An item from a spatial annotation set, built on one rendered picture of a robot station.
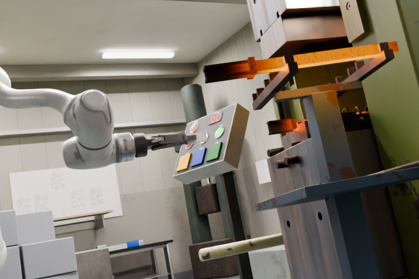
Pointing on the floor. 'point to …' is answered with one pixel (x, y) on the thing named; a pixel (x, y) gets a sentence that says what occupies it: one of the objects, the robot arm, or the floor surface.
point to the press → (206, 204)
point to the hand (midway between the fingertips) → (195, 137)
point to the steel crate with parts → (94, 264)
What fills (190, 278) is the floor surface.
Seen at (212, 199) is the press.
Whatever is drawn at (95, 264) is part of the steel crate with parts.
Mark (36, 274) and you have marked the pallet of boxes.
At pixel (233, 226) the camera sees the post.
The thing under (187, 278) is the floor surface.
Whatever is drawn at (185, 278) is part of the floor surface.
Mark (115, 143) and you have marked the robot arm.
